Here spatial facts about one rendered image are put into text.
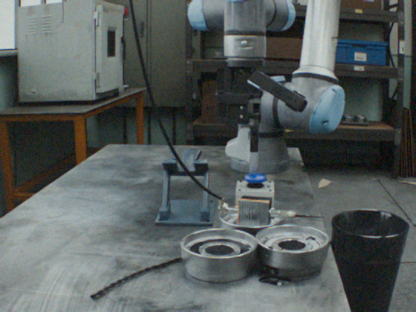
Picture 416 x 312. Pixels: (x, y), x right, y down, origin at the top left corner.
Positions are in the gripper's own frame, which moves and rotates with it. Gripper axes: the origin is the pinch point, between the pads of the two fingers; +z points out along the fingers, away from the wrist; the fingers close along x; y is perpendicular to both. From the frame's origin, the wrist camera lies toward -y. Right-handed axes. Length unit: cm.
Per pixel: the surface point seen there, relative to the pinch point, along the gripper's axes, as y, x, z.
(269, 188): -2.7, 1.1, 3.6
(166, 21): 85, -354, -49
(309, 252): -7.8, 29.1, 4.3
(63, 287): 24.2, 36.2, 8.2
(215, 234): 5.3, 21.7, 4.8
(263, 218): -1.6, 17.6, 3.6
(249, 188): 0.9, 1.4, 3.6
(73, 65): 110, -184, -15
